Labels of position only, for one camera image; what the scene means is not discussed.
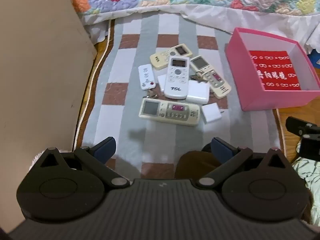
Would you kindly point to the white remote control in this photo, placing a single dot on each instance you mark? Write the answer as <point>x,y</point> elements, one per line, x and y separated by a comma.
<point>177,87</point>

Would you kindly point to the cream remote with narrow pink panel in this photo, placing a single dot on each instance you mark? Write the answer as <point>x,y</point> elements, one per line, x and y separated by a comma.
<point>220,87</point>

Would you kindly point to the bunch of metal keys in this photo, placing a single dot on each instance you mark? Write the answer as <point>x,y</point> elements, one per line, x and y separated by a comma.
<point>151,95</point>

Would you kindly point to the white fluffy cloth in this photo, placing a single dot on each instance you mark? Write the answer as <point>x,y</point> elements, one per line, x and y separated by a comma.
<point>36,158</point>

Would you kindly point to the grey brown checkered mat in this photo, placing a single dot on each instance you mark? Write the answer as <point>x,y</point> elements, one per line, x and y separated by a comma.
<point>125,120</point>

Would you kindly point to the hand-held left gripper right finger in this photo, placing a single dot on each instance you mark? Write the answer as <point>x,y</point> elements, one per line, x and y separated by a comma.
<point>222,148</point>

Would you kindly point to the red printed card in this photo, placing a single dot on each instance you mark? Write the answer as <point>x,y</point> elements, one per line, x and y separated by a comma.
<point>275,67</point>

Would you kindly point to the white power bank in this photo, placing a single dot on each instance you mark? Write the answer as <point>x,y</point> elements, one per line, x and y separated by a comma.
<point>197,92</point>

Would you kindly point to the cream remote with small screen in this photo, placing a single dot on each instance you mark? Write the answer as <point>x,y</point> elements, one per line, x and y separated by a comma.
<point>158,60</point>

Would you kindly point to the pink cardboard box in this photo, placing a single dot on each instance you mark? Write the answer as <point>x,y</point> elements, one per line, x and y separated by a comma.
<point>275,100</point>

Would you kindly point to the pale green patterned cloth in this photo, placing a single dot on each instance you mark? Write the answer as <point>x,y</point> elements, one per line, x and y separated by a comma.
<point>310,180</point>

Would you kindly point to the white bed skirt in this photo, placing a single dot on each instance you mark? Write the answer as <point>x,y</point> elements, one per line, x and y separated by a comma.
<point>262,20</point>

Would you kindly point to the beige cabinet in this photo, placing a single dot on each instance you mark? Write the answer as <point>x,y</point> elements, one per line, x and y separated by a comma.
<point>37,67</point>

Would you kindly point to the white plug adapter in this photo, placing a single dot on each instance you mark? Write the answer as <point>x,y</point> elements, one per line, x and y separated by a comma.
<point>211,113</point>

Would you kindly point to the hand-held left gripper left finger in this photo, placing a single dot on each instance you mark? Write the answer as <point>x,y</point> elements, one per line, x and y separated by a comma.
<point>106,150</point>

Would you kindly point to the small white remote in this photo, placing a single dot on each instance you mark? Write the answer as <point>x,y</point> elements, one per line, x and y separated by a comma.
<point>145,76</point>

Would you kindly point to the cream remote with wide pink panel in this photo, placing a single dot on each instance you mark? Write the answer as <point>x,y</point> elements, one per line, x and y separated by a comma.
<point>150,108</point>

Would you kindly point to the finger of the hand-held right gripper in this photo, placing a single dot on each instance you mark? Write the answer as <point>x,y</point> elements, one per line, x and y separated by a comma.
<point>302,127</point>
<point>310,147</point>

